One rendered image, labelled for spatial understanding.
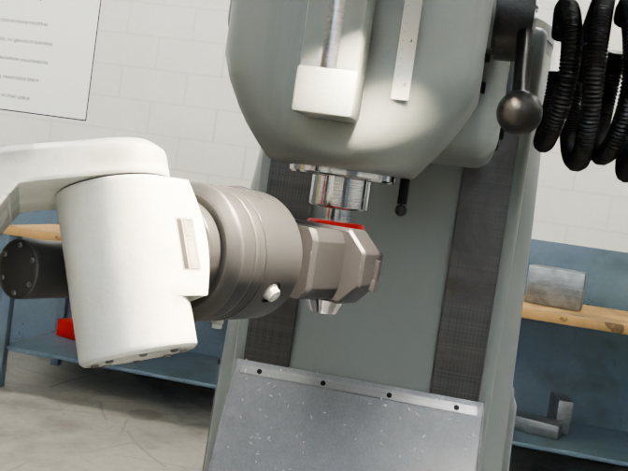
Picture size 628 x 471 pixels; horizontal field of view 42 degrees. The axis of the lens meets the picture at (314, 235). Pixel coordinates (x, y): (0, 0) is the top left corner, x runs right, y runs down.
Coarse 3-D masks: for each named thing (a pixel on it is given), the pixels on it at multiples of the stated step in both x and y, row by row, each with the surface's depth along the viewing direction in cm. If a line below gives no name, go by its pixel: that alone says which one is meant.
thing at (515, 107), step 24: (504, 0) 65; (528, 0) 64; (504, 24) 65; (528, 24) 65; (504, 48) 66; (528, 48) 62; (528, 72) 58; (504, 96) 54; (528, 96) 53; (504, 120) 54; (528, 120) 53
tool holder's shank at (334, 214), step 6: (324, 210) 66; (330, 210) 65; (336, 210) 65; (342, 210) 65; (348, 210) 65; (354, 210) 65; (324, 216) 65; (330, 216) 65; (336, 216) 65; (342, 216) 65; (348, 216) 65; (348, 222) 66
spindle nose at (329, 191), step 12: (312, 180) 65; (324, 180) 64; (336, 180) 64; (348, 180) 64; (360, 180) 64; (312, 192) 65; (324, 192) 64; (336, 192) 64; (348, 192) 64; (360, 192) 64; (312, 204) 65; (324, 204) 64; (336, 204) 64; (348, 204) 64; (360, 204) 64
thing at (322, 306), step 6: (312, 300) 65; (318, 300) 65; (312, 306) 66; (318, 306) 65; (324, 306) 65; (330, 306) 65; (336, 306) 65; (318, 312) 65; (324, 312) 65; (330, 312) 65; (336, 312) 66
